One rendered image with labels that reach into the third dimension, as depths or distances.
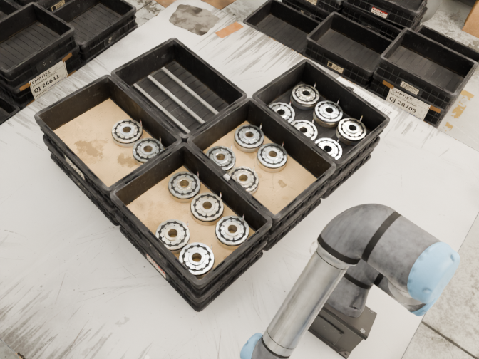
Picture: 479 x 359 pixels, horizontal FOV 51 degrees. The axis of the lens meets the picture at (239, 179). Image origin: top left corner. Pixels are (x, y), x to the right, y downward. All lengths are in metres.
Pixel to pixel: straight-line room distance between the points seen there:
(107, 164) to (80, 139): 0.14
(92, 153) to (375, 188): 1.01
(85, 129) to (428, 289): 1.25
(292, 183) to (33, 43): 1.55
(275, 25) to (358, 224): 2.26
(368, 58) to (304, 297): 1.99
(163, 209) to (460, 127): 2.16
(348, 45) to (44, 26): 1.60
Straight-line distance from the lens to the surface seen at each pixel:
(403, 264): 0.96
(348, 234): 0.99
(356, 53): 2.87
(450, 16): 4.08
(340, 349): 1.58
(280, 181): 1.66
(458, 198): 2.00
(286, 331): 1.11
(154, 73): 1.96
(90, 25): 2.91
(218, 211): 1.54
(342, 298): 1.42
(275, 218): 1.46
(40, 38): 2.71
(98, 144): 1.75
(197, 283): 1.36
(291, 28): 3.11
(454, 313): 2.61
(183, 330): 1.56
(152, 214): 1.57
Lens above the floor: 2.19
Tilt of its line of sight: 56 degrees down
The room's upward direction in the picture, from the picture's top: 8 degrees clockwise
